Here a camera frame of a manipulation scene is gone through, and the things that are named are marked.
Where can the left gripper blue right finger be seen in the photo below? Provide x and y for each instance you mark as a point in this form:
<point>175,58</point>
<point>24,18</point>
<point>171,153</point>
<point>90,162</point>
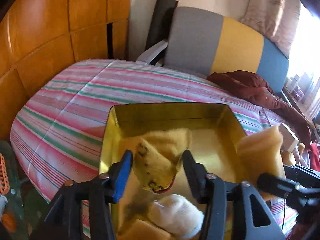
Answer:
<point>196,177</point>

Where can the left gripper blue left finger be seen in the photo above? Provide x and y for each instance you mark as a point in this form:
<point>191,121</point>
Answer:
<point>119,174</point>

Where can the white sock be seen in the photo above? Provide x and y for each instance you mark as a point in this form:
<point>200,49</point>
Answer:
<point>176,215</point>

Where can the yellow sponge chunk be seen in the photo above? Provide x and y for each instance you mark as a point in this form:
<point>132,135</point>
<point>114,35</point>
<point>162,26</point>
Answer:
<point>294,157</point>

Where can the white cardboard box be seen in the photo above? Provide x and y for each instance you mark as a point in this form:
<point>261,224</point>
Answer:
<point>290,140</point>

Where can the gold tray with maroon rim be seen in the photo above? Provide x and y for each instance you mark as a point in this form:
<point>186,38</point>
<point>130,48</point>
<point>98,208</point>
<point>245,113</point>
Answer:
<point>215,131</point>

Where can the red blanket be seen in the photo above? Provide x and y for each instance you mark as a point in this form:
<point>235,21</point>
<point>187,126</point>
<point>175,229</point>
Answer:
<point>314,157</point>

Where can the striped pink green bedspread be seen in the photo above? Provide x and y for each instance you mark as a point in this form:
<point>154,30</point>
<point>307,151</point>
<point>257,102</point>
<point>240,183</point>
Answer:
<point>58,134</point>

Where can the wooden side shelf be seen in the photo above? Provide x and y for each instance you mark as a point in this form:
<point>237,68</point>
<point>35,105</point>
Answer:
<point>305,92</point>

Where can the maroon puffer jacket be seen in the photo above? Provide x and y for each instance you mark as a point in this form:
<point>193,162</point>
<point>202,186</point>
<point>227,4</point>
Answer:
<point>254,89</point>

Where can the orange plastic rack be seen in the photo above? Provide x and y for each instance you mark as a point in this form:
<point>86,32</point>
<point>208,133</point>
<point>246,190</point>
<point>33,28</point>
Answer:
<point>4,181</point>

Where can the grey yellow blue chair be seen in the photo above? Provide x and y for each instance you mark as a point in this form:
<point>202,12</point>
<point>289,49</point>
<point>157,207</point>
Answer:
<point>202,42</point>

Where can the black rolled mat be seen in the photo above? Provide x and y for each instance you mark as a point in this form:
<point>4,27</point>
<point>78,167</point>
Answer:
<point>160,22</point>

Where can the orange wooden wardrobe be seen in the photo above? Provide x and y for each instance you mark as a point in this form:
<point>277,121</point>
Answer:
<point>40,38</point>

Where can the pink patterned curtain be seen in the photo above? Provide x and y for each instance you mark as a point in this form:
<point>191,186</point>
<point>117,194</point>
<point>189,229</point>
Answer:
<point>277,20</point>

